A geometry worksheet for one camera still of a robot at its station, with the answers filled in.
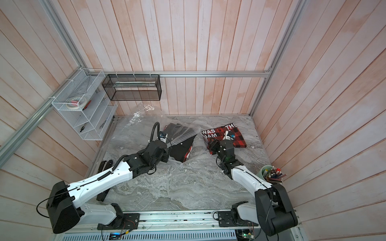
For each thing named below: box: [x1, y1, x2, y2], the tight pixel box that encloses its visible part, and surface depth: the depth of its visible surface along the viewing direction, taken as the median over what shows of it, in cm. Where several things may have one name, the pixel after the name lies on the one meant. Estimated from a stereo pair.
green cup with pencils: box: [256, 165, 287, 184], surface depth 71 cm
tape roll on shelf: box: [65, 96, 87, 110], surface depth 75 cm
